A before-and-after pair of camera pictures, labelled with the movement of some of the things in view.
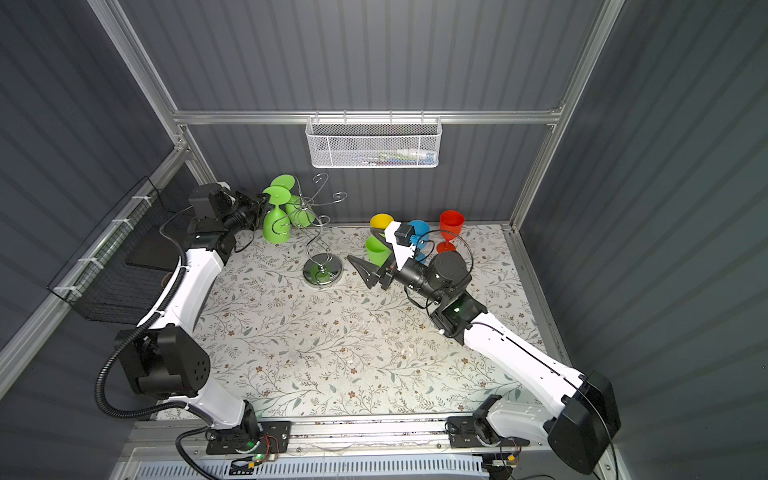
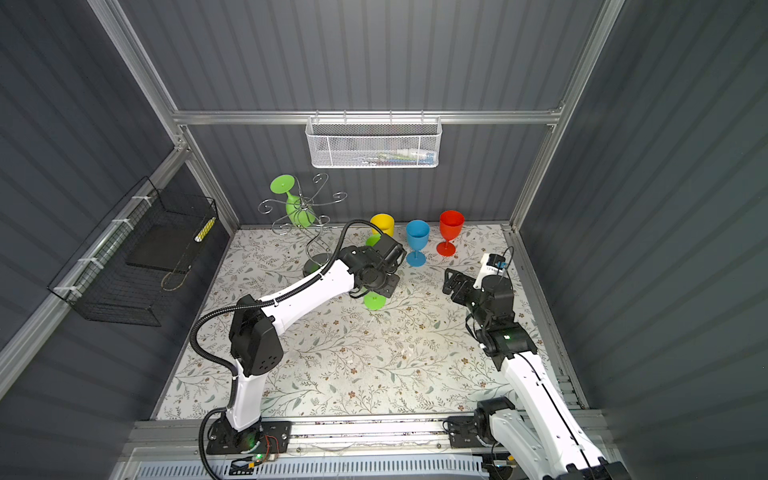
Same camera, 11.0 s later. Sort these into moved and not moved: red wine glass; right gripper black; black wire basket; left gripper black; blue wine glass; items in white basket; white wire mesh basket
Moved: right gripper black; left gripper black
Not moved: items in white basket; white wire mesh basket; blue wine glass; red wine glass; black wire basket
